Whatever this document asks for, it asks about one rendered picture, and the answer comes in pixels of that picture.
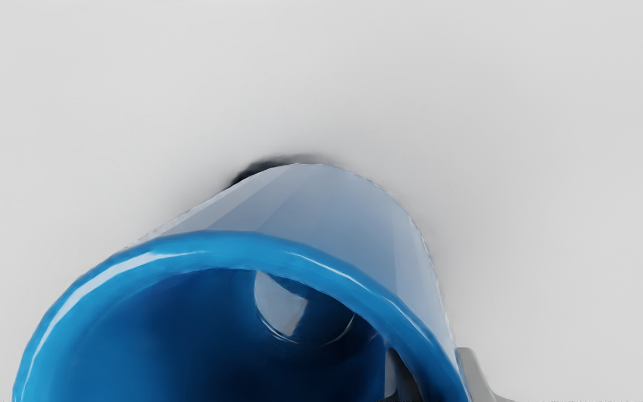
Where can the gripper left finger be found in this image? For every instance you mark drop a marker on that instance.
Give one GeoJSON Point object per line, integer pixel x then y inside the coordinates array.
{"type": "Point", "coordinates": [399, 385]}

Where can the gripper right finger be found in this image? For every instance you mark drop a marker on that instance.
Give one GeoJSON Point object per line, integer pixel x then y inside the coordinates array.
{"type": "Point", "coordinates": [476, 382]}

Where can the blue faceted mug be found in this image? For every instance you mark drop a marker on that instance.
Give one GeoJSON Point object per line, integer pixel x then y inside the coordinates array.
{"type": "Point", "coordinates": [310, 212]}

